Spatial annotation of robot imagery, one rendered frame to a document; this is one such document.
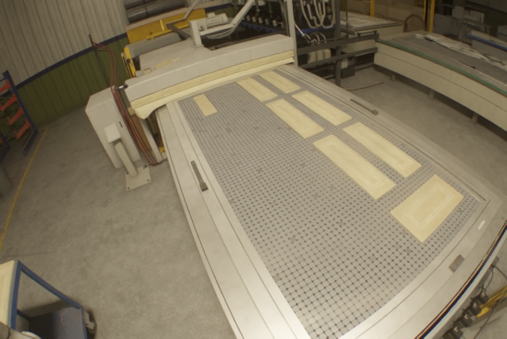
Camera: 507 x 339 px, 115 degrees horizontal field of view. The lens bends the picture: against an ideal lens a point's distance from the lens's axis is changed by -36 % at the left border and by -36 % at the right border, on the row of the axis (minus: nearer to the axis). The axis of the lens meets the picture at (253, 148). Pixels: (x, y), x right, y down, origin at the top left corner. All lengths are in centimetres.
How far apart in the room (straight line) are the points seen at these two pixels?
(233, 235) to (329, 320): 67
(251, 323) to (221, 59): 272
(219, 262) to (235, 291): 19
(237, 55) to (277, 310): 275
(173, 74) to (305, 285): 254
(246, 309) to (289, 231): 47
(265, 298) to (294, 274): 18
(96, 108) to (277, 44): 251
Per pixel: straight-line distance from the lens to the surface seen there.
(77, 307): 242
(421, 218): 153
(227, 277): 131
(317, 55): 486
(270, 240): 135
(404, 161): 183
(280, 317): 119
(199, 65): 305
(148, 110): 303
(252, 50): 325
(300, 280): 124
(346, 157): 176
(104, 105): 349
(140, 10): 639
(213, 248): 141
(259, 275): 126
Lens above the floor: 203
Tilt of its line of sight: 38 degrees down
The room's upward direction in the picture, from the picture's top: 10 degrees counter-clockwise
